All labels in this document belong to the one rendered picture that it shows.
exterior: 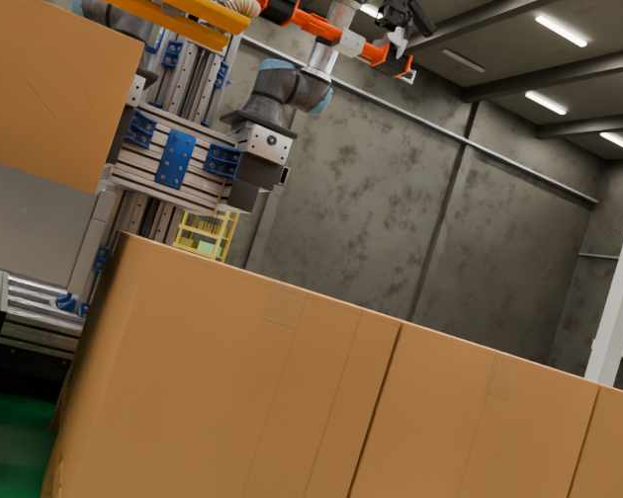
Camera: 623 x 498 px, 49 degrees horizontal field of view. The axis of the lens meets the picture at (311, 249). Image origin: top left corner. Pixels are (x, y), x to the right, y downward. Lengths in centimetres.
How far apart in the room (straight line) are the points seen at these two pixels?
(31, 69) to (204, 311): 78
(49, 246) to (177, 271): 48
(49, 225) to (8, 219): 7
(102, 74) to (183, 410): 83
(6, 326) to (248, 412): 122
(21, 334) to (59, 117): 78
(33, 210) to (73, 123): 25
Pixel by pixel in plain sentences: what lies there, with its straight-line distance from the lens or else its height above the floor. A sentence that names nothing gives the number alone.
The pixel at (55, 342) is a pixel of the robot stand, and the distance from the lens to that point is 215.
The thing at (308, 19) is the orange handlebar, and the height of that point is 121.
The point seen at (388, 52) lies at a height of 122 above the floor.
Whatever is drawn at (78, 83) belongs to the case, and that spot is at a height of 81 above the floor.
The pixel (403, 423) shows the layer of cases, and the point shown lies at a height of 39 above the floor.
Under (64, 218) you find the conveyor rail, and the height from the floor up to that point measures 53.
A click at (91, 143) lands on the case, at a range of 157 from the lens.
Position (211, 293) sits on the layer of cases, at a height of 50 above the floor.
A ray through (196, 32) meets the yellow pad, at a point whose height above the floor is 109.
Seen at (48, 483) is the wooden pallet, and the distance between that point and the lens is 148.
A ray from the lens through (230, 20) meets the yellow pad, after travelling 171.
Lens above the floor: 55
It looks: 3 degrees up
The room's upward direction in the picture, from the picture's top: 18 degrees clockwise
